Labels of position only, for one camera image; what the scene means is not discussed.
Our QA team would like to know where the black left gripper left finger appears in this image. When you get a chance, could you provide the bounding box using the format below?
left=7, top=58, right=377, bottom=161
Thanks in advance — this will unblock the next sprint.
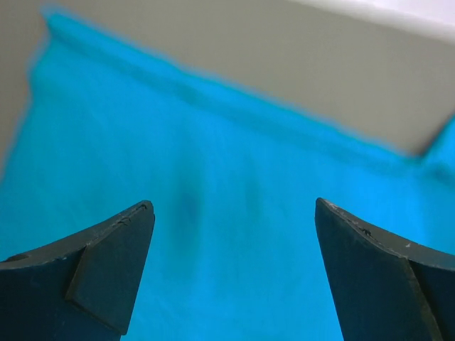
left=1, top=200, right=155, bottom=340

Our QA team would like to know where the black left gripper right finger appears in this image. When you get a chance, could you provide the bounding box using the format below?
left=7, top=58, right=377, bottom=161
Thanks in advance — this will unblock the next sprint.
left=315, top=198, right=454, bottom=340

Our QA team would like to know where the blue t shirt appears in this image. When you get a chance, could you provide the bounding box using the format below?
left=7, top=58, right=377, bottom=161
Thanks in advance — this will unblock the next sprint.
left=1, top=8, right=454, bottom=340

